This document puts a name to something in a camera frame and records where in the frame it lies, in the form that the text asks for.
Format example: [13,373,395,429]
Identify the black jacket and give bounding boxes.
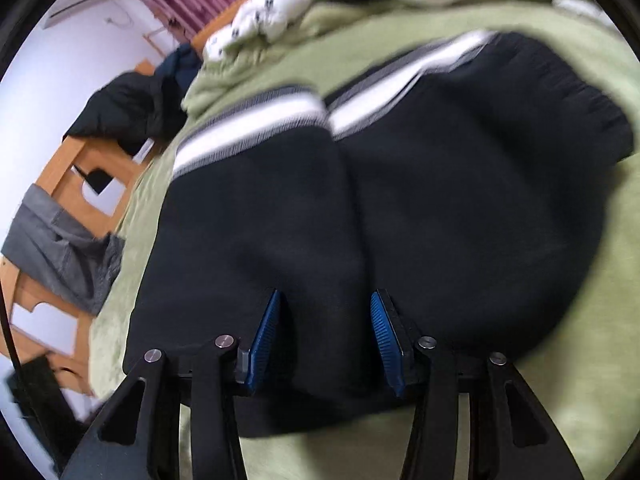
[62,72,174,157]

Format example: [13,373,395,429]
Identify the white air conditioner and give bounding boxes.
[42,0,127,29]

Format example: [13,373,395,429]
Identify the black pants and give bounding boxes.
[122,30,637,435]

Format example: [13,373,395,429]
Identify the small black object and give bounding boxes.
[74,164,114,197]

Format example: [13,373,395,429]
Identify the wooden bed frame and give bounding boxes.
[0,0,257,397]

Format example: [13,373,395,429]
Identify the wooden coat rack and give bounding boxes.
[142,20,187,63]

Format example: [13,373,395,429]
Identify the white floral quilt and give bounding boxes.
[202,0,593,64]

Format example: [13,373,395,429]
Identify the grey garment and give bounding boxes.
[2,183,126,317]

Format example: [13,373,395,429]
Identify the black cable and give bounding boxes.
[0,282,23,368]

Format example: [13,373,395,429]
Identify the navy blue cloth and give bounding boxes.
[154,42,204,112]

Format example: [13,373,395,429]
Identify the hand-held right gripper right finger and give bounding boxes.
[370,289,586,480]

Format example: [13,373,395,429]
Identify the green fleece bed blanket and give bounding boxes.
[90,0,640,480]

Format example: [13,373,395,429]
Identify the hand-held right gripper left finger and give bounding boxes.
[60,287,286,480]

